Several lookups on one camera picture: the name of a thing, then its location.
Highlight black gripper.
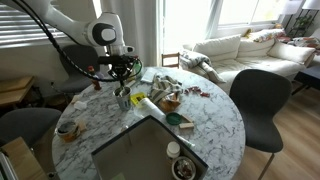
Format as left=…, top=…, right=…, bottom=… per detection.
left=109, top=54, right=137, bottom=88

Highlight silver metal cup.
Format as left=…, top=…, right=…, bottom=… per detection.
left=113, top=85, right=133, bottom=112

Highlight clear plastic cup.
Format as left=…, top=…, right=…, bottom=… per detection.
left=133, top=97, right=167, bottom=122

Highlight brown jar with yellow lid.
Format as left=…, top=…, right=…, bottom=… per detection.
left=125, top=70, right=136, bottom=83

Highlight green bottle with red cap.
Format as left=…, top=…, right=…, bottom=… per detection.
left=133, top=59, right=144, bottom=79

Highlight hot sauce bottle red cap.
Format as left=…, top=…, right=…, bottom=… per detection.
left=87, top=65, right=103, bottom=91

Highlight clear glass tray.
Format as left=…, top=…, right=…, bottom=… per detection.
left=139, top=67, right=162, bottom=84

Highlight yellow printed card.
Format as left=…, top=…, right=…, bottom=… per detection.
left=129, top=92, right=148, bottom=107

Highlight white paper roll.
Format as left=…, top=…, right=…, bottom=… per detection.
left=72, top=99, right=89, bottom=111

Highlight white sheer curtain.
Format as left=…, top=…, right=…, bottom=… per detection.
left=99, top=0, right=158, bottom=68

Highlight wooden slat chair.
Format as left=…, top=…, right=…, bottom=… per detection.
left=161, top=52, right=181, bottom=69

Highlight brown crinkled snack bag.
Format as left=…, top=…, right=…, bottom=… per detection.
left=158, top=92, right=182, bottom=113

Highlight folded grey white blanket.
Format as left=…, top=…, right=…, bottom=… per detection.
left=179, top=49, right=228, bottom=84

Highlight small white jar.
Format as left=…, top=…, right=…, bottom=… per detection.
left=166, top=140, right=181, bottom=160

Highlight white and green tube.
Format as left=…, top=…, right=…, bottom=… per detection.
left=175, top=134, right=197, bottom=150

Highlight wooden desk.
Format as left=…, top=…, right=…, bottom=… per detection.
left=0, top=75, right=36, bottom=108

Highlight white window blinds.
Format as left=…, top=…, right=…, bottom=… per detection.
left=0, top=3, right=73, bottom=48

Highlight bowl with mixed items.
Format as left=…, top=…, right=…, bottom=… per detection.
left=171, top=155, right=198, bottom=180

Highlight light wooden board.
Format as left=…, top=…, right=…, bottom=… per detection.
left=0, top=136, right=48, bottom=180

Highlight cream white sofa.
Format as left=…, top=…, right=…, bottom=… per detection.
left=182, top=28, right=317, bottom=96

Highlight dark grey shell chair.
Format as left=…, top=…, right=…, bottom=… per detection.
left=229, top=68, right=293, bottom=180

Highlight floral patterned cushion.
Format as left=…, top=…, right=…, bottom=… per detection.
left=248, top=28, right=287, bottom=43

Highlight white lampshade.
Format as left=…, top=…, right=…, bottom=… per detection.
left=301, top=0, right=320, bottom=10
left=281, top=0, right=301, bottom=15

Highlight patterned throw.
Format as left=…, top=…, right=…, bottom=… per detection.
left=288, top=36, right=317, bottom=48

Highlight potted green plant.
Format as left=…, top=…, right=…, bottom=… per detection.
left=288, top=14, right=314, bottom=38

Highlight black coffee table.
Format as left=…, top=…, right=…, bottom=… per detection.
left=293, top=64, right=320, bottom=96

